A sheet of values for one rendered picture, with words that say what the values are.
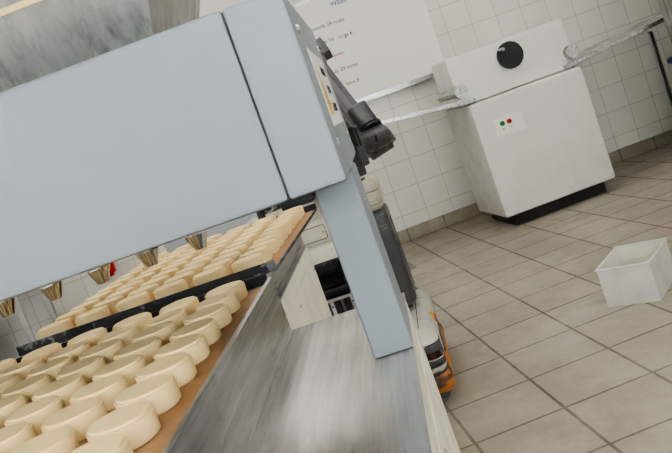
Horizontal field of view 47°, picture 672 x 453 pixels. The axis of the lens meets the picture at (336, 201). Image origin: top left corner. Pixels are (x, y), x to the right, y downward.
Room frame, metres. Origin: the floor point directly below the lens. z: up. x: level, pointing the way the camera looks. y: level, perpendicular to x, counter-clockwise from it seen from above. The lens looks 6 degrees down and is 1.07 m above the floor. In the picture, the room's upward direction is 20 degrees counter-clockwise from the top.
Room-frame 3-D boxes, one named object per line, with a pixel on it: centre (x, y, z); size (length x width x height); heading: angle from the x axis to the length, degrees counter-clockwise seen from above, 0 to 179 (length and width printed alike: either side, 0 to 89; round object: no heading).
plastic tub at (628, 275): (3.07, -1.05, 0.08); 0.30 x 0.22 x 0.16; 142
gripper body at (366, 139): (1.94, -0.10, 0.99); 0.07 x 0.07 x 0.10; 39
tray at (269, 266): (1.39, 0.28, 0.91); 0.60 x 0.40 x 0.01; 174
